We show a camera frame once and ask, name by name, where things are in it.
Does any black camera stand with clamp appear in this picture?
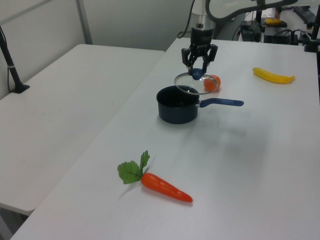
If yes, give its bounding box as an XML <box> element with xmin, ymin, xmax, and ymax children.
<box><xmin>0</xmin><ymin>24</ymin><xmax>31</xmax><ymax>94</ymax></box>

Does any yellow sponge block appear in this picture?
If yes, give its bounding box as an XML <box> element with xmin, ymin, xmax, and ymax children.
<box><xmin>264</xmin><ymin>17</ymin><xmax>282</xmax><ymax>26</ymax></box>

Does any orange toy tangerine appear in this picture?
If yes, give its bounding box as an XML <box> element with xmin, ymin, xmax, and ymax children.
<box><xmin>203</xmin><ymin>74</ymin><xmax>223</xmax><ymax>92</ymax></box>

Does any yellow toy banana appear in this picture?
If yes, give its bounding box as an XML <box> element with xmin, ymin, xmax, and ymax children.
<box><xmin>252</xmin><ymin>67</ymin><xmax>296</xmax><ymax>85</ymax></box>

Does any black keyboard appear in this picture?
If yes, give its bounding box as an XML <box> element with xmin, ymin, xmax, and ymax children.
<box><xmin>292</xmin><ymin>4</ymin><xmax>317</xmax><ymax>25</ymax></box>

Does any dark pot with blue handle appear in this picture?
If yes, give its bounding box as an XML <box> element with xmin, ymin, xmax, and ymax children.
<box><xmin>156</xmin><ymin>85</ymin><xmax>245</xmax><ymax>125</ymax></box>

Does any orange toy carrot with leaves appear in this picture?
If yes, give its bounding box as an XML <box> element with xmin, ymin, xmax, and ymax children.
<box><xmin>117</xmin><ymin>150</ymin><xmax>194</xmax><ymax>204</ymax></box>

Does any black electronics box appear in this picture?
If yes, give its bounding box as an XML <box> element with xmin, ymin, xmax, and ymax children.
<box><xmin>263</xmin><ymin>29</ymin><xmax>300</xmax><ymax>46</ymax></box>

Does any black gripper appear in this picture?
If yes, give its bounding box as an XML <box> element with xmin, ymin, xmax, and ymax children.
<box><xmin>181</xmin><ymin>26</ymin><xmax>218</xmax><ymax>74</ymax></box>

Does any black stand with wide foot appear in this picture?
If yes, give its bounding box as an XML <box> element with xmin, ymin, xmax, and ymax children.
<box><xmin>303</xmin><ymin>21</ymin><xmax>320</xmax><ymax>53</ymax></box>

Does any black equipment block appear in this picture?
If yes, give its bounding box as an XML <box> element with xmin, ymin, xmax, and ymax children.
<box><xmin>240</xmin><ymin>20</ymin><xmax>263</xmax><ymax>43</ymax></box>

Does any glass lid with blue knob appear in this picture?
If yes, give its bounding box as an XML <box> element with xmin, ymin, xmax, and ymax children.
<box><xmin>174</xmin><ymin>67</ymin><xmax>221</xmax><ymax>96</ymax></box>

